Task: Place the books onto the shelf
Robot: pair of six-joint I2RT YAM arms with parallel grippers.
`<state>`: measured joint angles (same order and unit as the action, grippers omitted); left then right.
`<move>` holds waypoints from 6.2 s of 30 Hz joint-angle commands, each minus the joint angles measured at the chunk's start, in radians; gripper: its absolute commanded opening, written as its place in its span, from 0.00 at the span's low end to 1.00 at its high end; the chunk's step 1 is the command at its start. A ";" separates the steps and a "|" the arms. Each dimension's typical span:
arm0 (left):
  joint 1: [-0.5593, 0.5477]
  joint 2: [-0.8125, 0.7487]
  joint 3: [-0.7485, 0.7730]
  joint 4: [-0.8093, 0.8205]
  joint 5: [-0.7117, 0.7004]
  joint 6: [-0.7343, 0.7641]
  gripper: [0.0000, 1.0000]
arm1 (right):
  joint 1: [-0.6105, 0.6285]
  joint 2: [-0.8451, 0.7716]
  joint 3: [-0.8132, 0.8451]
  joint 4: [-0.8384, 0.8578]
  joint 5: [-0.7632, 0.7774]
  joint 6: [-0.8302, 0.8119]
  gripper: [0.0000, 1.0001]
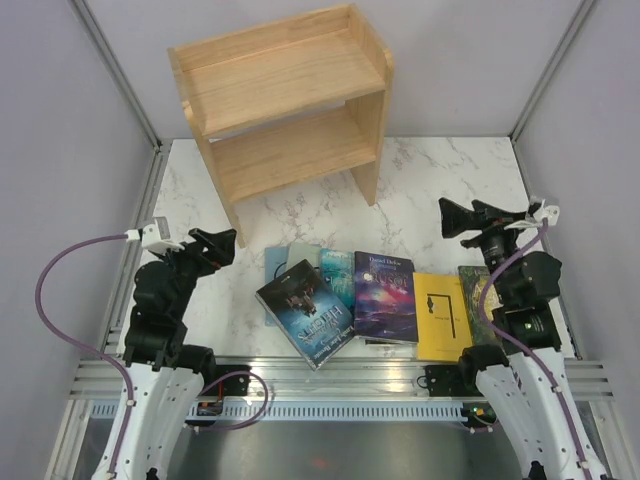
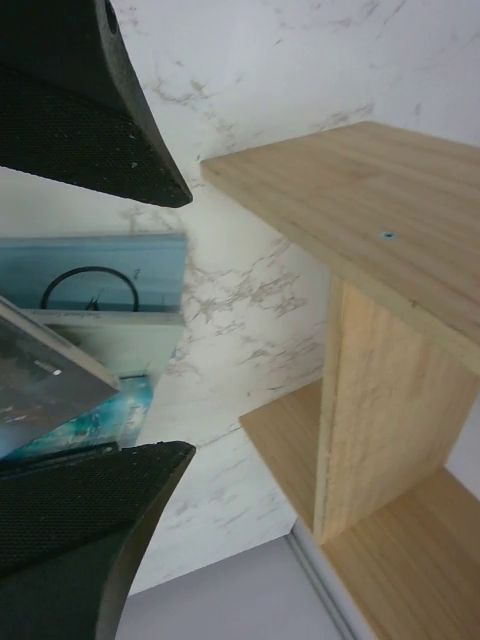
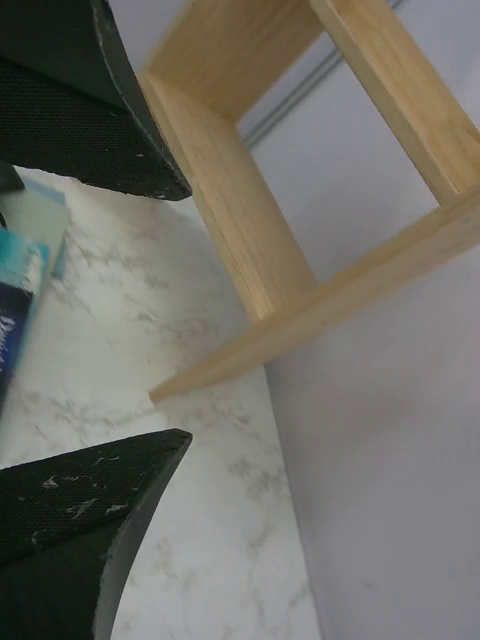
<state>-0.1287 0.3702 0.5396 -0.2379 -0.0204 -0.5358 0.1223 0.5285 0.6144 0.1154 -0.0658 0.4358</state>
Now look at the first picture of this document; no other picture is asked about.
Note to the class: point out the yellow book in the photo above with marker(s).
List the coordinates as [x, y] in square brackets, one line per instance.
[443, 325]

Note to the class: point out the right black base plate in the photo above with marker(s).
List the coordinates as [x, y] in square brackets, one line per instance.
[442, 380]

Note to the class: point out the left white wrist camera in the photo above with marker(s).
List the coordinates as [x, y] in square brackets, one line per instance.
[154, 237]

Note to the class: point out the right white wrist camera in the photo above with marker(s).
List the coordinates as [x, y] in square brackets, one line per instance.
[540, 213]

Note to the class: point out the green gold fantasy book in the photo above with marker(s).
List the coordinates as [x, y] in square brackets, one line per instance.
[473, 280]

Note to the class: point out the aluminium frame post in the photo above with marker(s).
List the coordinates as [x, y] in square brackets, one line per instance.
[574, 27]
[98, 39]

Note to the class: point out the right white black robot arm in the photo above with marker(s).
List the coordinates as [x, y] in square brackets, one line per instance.
[523, 378]

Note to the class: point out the aluminium mounting rail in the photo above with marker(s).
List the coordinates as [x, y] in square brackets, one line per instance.
[290, 378]

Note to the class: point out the Wuthering Heights dark blue book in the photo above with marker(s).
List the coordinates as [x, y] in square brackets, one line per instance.
[308, 312]

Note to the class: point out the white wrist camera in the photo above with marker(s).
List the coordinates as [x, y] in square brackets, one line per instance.
[540, 213]
[154, 237]

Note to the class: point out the Robinson Crusoe purple book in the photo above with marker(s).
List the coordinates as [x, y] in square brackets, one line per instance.
[385, 307]

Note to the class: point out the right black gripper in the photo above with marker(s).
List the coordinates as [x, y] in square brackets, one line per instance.
[455, 218]

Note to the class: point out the white slotted cable duct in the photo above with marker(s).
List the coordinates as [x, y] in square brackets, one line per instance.
[238, 410]

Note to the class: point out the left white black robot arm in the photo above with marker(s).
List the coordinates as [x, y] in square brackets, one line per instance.
[162, 375]

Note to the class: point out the teal sea cover book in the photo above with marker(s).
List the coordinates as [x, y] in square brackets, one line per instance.
[337, 270]

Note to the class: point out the wooden two-tier shelf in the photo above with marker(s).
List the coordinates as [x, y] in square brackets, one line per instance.
[286, 102]

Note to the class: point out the right aluminium frame post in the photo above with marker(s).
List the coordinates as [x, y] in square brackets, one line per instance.
[574, 27]

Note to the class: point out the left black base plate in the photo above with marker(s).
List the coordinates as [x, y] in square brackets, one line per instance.
[235, 385]

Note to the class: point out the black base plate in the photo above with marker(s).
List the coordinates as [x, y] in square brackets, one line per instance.
[235, 385]
[442, 380]

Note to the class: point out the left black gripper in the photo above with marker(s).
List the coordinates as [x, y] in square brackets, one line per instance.
[222, 250]

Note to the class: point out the grey white book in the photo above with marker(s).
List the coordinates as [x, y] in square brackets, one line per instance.
[298, 252]

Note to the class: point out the black Moon and Sixpence book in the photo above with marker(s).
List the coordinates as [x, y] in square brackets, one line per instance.
[388, 344]

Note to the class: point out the light blue book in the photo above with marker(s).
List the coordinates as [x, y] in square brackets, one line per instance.
[275, 262]

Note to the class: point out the left aluminium frame post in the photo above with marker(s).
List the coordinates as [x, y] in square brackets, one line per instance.
[98, 39]

